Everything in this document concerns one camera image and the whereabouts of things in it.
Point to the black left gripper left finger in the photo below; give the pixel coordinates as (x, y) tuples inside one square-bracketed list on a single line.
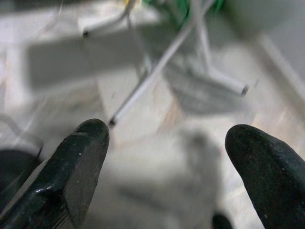
[(71, 171)]

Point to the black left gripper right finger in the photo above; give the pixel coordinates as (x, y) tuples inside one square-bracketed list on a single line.
[(274, 181)]

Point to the green object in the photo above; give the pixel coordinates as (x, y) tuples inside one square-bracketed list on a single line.
[(190, 12)]

